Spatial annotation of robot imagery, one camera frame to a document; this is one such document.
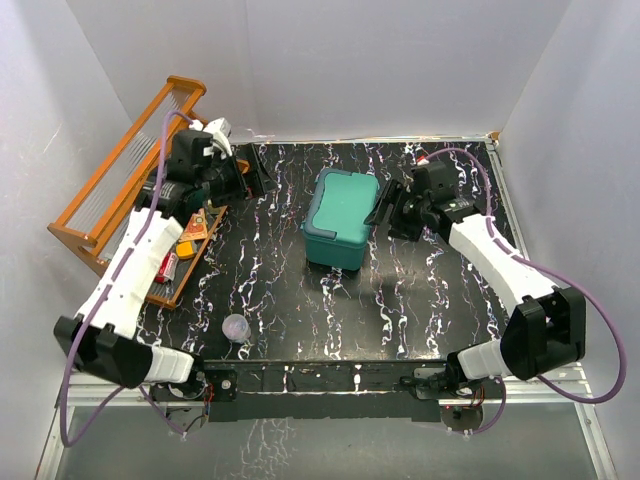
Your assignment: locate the orange wooden shelf rack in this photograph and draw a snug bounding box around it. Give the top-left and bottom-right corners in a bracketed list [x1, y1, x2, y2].
[47, 75, 251, 310]

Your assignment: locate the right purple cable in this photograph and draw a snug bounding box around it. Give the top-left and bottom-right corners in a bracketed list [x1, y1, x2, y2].
[424, 148, 627, 436]

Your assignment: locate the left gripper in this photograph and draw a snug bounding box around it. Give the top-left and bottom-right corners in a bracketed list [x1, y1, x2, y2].
[197, 143, 277, 208]

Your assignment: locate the purple cable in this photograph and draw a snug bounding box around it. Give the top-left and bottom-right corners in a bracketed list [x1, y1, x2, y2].
[58, 110, 196, 448]
[424, 148, 627, 436]

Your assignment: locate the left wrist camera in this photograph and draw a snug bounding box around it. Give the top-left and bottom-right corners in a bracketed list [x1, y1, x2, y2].
[189, 117, 232, 155]

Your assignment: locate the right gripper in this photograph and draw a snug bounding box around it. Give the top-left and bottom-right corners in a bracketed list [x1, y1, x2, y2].
[365, 180, 429, 242]

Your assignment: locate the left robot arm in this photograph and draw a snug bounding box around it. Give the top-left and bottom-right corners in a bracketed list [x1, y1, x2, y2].
[54, 129, 275, 399]

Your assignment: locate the orange patterned packet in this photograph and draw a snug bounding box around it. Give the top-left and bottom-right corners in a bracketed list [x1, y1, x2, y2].
[180, 208, 208, 242]

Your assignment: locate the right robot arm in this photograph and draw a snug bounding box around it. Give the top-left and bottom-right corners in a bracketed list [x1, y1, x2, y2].
[365, 160, 586, 397]

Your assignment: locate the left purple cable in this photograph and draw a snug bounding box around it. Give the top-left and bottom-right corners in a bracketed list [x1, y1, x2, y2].
[58, 110, 196, 448]

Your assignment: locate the clear plastic cup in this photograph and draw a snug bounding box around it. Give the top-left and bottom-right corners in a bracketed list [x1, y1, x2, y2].
[221, 314, 251, 344]

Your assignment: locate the green medicine box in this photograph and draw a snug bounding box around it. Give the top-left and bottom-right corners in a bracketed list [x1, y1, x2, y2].
[302, 168, 379, 271]

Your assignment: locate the red white box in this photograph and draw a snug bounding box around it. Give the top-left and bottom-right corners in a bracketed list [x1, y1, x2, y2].
[154, 252, 179, 284]

